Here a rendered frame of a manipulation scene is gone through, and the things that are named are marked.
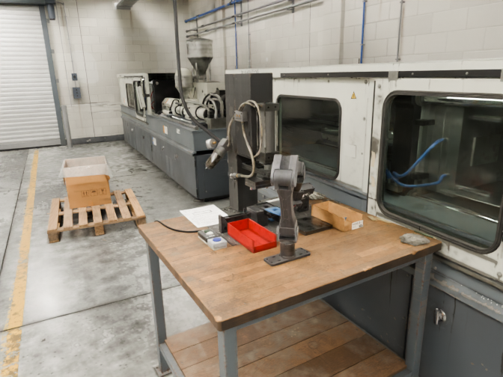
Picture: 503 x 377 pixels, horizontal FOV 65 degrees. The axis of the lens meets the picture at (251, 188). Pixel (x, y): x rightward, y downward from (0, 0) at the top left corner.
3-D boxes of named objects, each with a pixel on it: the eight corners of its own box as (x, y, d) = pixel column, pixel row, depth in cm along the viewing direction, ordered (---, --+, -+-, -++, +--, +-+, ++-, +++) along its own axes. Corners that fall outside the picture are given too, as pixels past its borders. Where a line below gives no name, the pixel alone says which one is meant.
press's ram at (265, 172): (256, 195, 192) (254, 135, 183) (231, 183, 213) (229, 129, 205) (287, 189, 200) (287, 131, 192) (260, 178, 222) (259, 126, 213)
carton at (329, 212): (343, 233, 190) (344, 218, 188) (311, 218, 211) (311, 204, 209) (362, 228, 197) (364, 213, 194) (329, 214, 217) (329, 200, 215)
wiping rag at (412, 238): (391, 241, 181) (415, 248, 171) (391, 235, 181) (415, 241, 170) (411, 234, 188) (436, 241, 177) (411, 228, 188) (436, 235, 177)
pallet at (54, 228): (53, 209, 513) (52, 198, 509) (132, 197, 551) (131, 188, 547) (49, 243, 407) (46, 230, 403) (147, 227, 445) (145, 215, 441)
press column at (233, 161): (238, 212, 220) (233, 73, 199) (227, 206, 230) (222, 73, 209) (259, 208, 227) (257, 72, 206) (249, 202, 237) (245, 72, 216)
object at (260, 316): (230, 526, 149) (218, 322, 124) (153, 367, 231) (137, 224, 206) (423, 402, 203) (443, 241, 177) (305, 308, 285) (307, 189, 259)
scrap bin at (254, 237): (254, 253, 170) (253, 241, 168) (227, 234, 191) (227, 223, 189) (276, 247, 176) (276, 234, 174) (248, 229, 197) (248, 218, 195)
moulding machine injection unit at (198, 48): (154, 114, 713) (147, 40, 677) (198, 111, 748) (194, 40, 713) (202, 129, 495) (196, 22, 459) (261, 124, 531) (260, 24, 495)
